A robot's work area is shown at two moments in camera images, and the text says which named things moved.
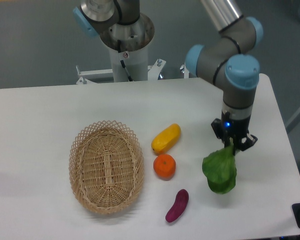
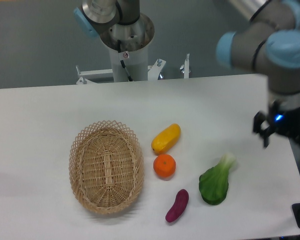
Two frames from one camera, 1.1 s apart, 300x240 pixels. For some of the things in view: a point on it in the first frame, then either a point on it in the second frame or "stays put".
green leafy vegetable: x=219 y=168 -> x=213 y=182
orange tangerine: x=164 y=166 stays put
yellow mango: x=166 y=139 stays put
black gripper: x=228 y=128 -> x=293 y=122
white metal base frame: x=153 y=71 stays put
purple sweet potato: x=180 y=203 stays put
